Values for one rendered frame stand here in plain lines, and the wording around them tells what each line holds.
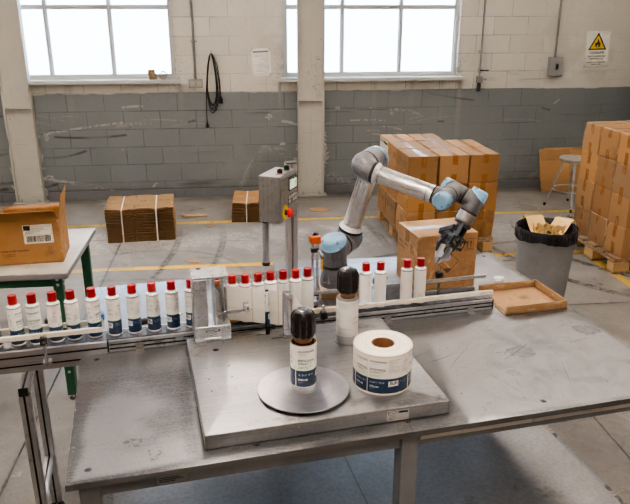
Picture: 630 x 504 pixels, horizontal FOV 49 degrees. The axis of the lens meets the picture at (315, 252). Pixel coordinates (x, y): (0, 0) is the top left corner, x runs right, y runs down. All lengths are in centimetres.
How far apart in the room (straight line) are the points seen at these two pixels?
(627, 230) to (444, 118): 305
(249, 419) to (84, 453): 50
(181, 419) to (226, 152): 601
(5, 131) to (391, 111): 434
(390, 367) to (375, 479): 87
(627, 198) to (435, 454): 346
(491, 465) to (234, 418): 138
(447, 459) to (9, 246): 250
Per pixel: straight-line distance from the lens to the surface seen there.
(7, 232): 403
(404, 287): 299
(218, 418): 225
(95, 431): 237
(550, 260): 512
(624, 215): 617
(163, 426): 234
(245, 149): 813
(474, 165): 622
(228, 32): 799
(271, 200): 274
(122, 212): 672
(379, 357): 229
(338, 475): 309
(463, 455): 328
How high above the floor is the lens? 210
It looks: 19 degrees down
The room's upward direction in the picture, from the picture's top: straight up
